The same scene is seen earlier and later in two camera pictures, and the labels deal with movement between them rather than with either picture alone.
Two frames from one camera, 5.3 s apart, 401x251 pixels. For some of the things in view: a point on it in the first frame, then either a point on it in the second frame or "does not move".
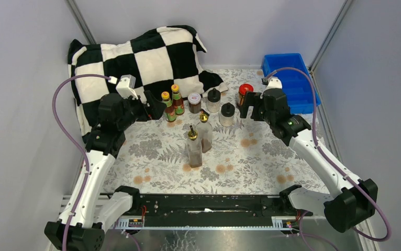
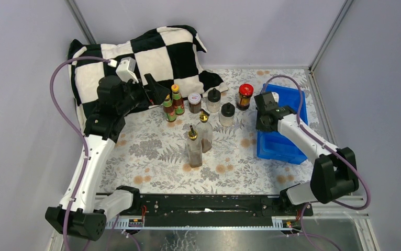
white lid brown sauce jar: x=194 y=102 does not move
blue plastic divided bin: x=296 y=86 to x=271 y=145
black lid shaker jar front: x=227 y=115 does not move
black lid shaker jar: x=213 y=102 does not move
